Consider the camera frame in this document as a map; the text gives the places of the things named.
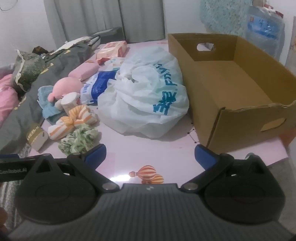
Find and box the brown cardboard box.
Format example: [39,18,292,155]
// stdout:
[168,33,296,154]

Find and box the grey storage box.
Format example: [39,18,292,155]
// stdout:
[91,27,124,44]

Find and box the pink printed bed sheet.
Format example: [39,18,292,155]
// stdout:
[30,39,296,184]

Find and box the pink orange wet wipes pack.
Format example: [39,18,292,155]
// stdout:
[96,40,129,65]

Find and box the teal patterned mat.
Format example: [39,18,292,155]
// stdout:
[199,0,255,32]

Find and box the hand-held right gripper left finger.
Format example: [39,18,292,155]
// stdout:
[31,144,120,193]

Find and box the white plastic bag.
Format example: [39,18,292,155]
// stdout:
[97,46,190,139]

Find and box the pink soft packet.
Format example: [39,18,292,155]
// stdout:
[68,62,101,81]

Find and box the printed board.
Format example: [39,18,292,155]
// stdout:
[285,30,296,72]

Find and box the pink plush toy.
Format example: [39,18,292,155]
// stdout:
[47,76,81,109]

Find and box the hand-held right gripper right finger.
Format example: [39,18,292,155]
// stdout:
[181,144,270,193]

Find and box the blue water jug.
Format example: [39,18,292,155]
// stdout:
[244,6,286,58]

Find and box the orange white striped cloth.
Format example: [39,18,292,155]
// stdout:
[48,105,97,141]

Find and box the green pillow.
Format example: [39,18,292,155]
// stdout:
[11,50,47,92]

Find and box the gold box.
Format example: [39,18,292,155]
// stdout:
[25,124,49,152]

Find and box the green floral cloth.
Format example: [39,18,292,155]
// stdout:
[58,124,102,156]

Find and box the blue white tissue packet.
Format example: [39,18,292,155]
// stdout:
[80,70,123,106]

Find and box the grey blanket yellow print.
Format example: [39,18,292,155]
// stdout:
[0,37,100,154]

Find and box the grey curtain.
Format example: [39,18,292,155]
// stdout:
[119,0,163,43]
[44,0,122,43]

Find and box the blue face mask pack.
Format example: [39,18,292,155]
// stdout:
[37,86,70,124]

